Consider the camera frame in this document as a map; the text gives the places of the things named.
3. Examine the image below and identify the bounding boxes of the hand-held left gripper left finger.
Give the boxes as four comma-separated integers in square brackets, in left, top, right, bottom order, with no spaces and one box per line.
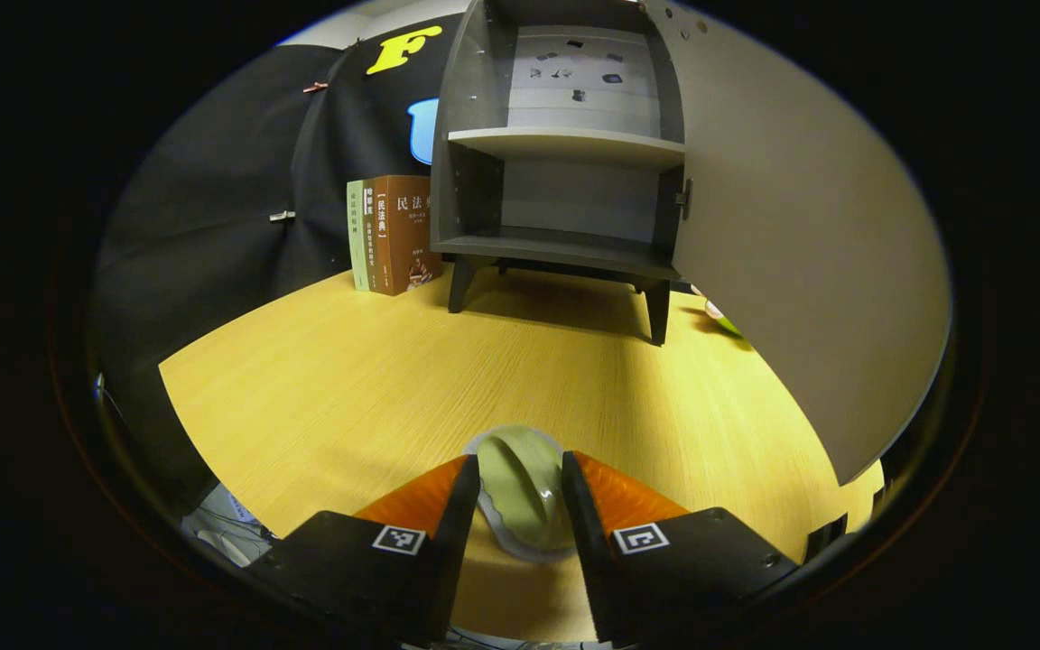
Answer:
[243,453,483,647]

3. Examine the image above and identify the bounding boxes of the grey cabinet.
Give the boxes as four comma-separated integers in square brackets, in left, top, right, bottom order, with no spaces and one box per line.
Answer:
[430,0,692,347]

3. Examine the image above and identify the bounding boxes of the black backdrop cloth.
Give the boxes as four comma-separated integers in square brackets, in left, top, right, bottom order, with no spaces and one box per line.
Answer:
[91,18,467,515]

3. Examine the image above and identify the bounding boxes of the white cables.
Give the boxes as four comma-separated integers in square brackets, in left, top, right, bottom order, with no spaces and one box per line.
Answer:
[181,486,279,568]

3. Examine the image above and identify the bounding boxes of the olive book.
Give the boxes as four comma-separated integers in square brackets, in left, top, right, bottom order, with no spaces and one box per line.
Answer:
[359,177,379,294]

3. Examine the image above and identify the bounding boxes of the brown book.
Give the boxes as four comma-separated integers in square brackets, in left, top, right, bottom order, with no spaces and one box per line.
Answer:
[371,174,444,297]

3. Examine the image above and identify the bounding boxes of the green book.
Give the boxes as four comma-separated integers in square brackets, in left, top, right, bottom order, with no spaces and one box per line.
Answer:
[347,179,368,292]

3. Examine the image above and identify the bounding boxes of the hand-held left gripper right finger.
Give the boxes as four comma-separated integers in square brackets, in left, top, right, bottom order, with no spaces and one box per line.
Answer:
[561,450,803,647]

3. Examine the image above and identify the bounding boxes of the green and white object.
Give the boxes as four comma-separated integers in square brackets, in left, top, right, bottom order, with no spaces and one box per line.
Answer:
[690,284,745,339]

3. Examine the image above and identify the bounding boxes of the white wavy coaster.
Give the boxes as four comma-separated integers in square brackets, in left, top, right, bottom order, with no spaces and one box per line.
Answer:
[464,424,580,566]

